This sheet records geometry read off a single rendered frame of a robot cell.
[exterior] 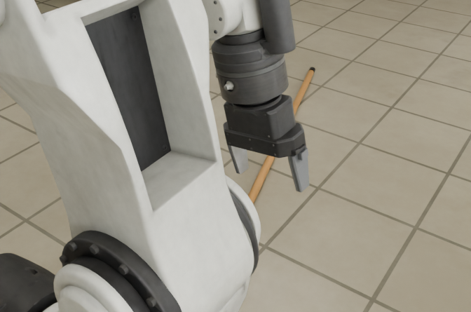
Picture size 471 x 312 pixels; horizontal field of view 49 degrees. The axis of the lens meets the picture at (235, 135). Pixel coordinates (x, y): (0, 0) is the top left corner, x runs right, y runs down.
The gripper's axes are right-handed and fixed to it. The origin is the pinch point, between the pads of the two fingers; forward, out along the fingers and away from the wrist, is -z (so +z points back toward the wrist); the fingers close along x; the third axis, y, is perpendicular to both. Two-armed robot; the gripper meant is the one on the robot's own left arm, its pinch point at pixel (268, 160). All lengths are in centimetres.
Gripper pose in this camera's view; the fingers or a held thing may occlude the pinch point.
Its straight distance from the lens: 72.7
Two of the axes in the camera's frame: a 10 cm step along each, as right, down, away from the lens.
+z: -1.8, -8.7, -4.6
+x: 7.5, 1.8, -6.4
